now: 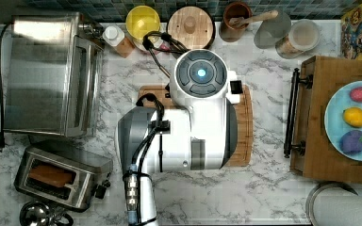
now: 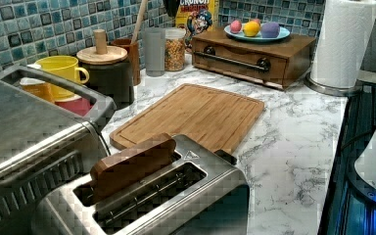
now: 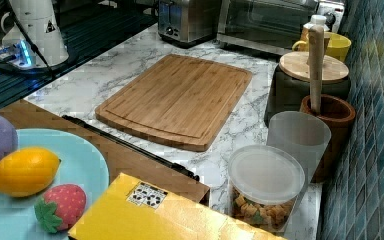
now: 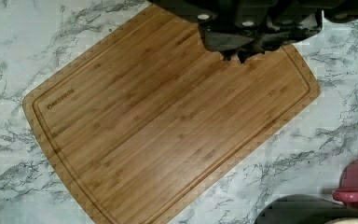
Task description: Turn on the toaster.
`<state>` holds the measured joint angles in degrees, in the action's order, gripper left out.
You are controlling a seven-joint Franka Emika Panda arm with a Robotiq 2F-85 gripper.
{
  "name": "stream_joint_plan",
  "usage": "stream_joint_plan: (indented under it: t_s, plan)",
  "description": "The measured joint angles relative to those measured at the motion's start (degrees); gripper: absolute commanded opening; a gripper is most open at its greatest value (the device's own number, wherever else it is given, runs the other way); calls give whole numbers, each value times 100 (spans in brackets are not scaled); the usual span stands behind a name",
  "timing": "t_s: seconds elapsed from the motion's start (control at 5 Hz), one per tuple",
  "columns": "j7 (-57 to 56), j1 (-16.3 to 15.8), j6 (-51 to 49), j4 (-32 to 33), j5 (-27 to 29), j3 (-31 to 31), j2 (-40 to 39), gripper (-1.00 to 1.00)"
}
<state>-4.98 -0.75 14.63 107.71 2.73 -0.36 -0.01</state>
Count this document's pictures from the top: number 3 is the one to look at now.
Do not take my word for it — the bamboo cutting board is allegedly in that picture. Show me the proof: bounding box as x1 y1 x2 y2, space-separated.
95 54 252 152

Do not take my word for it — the dark canister with wooden lid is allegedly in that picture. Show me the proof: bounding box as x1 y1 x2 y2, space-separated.
264 51 350 125

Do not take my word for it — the clear container of croutons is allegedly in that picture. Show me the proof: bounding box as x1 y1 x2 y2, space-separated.
227 145 305 232

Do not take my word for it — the stainless toaster oven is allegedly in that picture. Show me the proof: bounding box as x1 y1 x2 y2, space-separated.
217 0 346 55

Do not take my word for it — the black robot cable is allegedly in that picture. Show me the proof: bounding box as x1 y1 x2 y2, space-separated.
6 0 55 79

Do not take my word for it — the yellow cardboard box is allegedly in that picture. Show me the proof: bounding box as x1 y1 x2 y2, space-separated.
68 174 285 240

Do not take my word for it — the light blue plate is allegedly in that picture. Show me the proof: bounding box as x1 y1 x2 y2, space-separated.
0 128 109 240

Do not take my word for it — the silver two-slot toaster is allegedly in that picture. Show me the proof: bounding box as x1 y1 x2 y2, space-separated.
158 0 222 45

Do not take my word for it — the wooden pestle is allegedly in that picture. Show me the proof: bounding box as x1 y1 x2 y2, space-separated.
308 26 324 115

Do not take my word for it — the yellow toy lemon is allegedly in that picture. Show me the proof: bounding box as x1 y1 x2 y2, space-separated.
0 147 60 197

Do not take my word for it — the yellow mug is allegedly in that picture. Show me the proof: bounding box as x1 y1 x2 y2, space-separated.
292 32 351 62

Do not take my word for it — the red plush strawberry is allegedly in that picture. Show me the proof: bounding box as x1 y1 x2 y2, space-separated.
34 184 87 234

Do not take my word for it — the frosted plastic cup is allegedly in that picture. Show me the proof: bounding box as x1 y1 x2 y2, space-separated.
267 111 331 184

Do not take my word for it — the white bottle with orange label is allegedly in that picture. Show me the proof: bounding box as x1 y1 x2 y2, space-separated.
301 15 329 42

